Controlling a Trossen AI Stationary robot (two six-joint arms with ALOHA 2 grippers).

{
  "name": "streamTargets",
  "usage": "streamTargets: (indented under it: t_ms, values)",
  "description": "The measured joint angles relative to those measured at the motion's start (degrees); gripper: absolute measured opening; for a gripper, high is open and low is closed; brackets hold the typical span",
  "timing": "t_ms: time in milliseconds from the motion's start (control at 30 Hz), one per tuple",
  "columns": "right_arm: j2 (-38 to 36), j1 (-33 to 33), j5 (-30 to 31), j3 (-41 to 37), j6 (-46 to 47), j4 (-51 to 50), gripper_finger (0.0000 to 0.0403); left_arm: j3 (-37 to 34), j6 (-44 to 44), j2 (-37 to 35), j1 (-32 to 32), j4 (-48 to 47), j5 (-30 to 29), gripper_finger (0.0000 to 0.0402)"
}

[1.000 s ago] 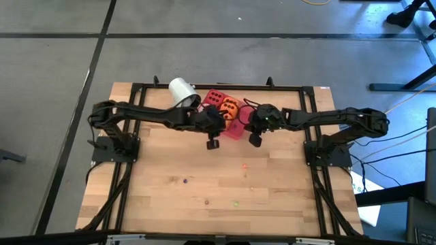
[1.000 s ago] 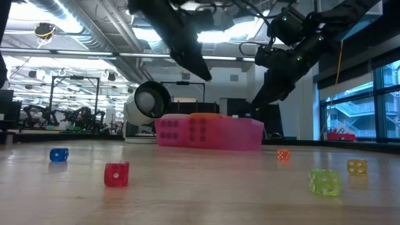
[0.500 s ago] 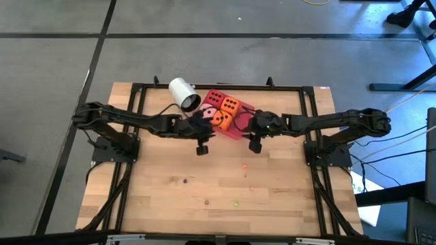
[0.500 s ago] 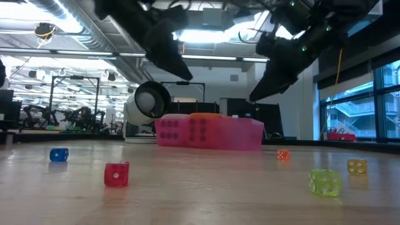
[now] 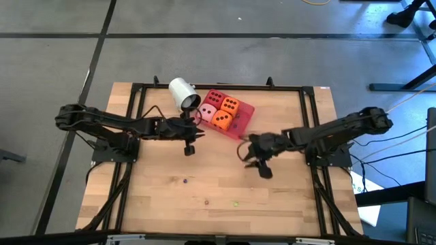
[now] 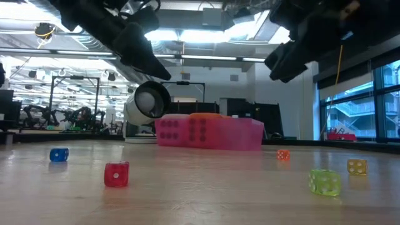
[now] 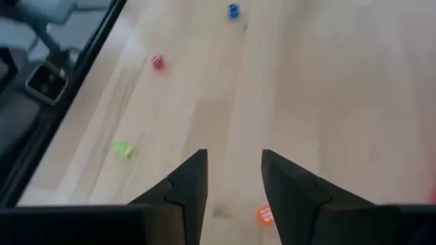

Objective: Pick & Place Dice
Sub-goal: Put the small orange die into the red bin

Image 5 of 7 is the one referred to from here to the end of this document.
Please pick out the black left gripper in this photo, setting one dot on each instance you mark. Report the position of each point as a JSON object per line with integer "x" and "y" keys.
{"x": 170, "y": 127}

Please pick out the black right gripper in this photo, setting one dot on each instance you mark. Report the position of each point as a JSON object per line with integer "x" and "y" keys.
{"x": 269, "y": 146}

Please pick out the pink foam die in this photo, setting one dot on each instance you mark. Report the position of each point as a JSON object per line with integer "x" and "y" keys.
{"x": 207, "y": 113}

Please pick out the orange foam die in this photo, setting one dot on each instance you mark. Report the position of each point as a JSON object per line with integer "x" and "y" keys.
{"x": 222, "y": 119}
{"x": 230, "y": 106}

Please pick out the red foam die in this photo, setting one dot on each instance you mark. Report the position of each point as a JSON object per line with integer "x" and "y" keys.
{"x": 214, "y": 98}

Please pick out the pink translucent plastic bin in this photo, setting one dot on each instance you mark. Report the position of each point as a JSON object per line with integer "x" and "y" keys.
{"x": 246, "y": 114}

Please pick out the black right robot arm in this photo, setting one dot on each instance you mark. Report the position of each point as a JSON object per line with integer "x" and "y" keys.
{"x": 340, "y": 126}

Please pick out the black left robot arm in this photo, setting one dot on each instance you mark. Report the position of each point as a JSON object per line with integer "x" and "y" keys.
{"x": 102, "y": 119}

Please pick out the white cylindrical cup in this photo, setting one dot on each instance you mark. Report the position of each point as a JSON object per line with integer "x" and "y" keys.
{"x": 182, "y": 92}

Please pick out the white paper sign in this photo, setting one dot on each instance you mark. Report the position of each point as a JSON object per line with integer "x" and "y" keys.
{"x": 368, "y": 204}

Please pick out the black desk foot bar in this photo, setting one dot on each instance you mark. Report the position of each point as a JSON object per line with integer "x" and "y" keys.
{"x": 391, "y": 194}

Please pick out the black equipment box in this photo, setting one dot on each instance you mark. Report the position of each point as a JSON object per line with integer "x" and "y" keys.
{"x": 420, "y": 221}

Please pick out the black rig crossbar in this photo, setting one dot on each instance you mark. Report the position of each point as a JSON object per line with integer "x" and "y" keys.
{"x": 51, "y": 238}

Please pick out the black cabinet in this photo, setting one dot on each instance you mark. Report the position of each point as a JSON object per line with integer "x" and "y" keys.
{"x": 432, "y": 153}

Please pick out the grey desk foot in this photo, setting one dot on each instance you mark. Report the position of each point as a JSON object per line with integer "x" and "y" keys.
{"x": 10, "y": 156}

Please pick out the person's leg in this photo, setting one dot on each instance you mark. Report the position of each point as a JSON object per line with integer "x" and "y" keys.
{"x": 402, "y": 17}

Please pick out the metal desk leg frame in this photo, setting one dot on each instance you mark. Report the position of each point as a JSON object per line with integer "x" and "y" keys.
{"x": 391, "y": 87}

